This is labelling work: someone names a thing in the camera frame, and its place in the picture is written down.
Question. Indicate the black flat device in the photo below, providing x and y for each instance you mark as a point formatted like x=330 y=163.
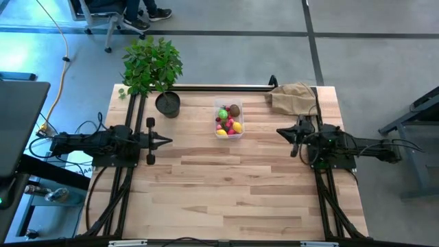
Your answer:
x=17 y=76

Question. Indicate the brown kiwi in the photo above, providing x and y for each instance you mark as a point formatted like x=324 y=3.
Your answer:
x=234 y=110

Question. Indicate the black clamp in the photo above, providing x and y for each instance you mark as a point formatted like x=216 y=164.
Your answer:
x=273 y=81

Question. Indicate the small yellow plastic lemon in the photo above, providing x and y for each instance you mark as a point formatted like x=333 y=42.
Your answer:
x=237 y=127

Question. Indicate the white paper label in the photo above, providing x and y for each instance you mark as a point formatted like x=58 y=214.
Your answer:
x=77 y=168

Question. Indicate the clear water bottle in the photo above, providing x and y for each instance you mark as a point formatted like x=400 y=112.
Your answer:
x=56 y=195

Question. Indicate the green lettuce ball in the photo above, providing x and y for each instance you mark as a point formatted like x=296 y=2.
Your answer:
x=223 y=114

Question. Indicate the office chair with white base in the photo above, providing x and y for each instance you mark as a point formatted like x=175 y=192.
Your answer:
x=111 y=31

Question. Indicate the black frame side rails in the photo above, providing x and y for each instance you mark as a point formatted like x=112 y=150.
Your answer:
x=120 y=219
x=326 y=219

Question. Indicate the brown bottle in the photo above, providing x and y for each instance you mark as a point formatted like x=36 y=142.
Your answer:
x=34 y=189

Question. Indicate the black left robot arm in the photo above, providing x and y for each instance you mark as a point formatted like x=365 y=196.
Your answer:
x=89 y=142

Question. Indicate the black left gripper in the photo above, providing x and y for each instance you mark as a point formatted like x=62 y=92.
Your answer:
x=151 y=140

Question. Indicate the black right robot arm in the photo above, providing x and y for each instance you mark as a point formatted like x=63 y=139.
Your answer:
x=363 y=147

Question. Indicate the dark grey side stand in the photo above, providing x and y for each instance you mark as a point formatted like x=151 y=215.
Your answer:
x=413 y=164

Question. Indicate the black frame back rail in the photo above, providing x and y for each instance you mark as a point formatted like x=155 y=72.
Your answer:
x=223 y=88

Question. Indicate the green plant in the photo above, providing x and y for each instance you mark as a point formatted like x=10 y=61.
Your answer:
x=151 y=65

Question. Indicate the person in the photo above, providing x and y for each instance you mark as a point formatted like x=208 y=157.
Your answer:
x=161 y=13

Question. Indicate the white bracket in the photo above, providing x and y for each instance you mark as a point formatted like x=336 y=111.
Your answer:
x=127 y=243
x=319 y=244

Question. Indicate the dark grey desk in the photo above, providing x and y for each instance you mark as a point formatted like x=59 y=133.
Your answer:
x=20 y=120

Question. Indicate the fallen green leaf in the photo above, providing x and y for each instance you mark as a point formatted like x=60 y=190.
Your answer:
x=121 y=93

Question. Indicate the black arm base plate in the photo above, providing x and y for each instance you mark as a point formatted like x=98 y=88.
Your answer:
x=116 y=162
x=343 y=164

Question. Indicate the clear plastic tupperware container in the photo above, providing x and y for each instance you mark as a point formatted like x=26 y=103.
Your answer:
x=239 y=103

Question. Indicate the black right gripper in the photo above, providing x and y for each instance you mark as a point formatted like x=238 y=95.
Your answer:
x=303 y=132

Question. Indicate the black frame front rail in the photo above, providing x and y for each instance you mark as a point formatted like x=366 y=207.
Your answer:
x=260 y=244

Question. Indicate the black frame rail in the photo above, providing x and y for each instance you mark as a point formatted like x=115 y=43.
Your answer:
x=260 y=244
x=223 y=88

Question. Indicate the tan cloth bag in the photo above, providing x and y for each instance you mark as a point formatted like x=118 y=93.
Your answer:
x=291 y=99

